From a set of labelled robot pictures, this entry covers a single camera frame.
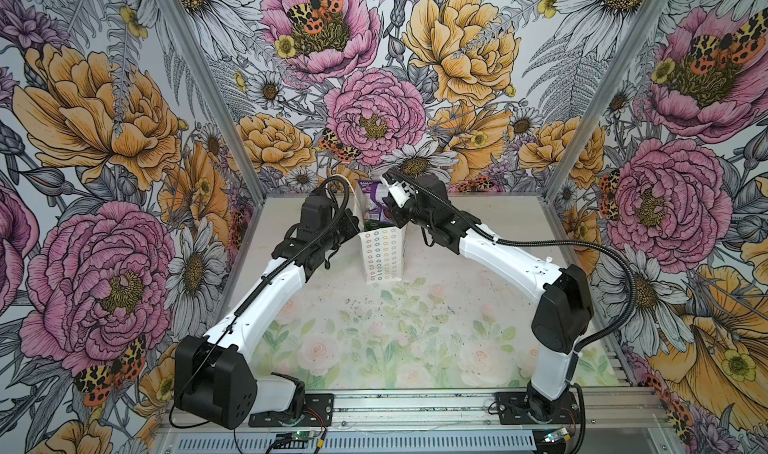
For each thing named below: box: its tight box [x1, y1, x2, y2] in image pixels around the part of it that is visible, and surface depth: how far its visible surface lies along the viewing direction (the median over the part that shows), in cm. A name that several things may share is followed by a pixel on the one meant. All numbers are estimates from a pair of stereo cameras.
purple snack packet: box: [358, 180, 391, 221], surface depth 88 cm
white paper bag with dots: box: [354, 181, 407, 285], surface depth 85 cm
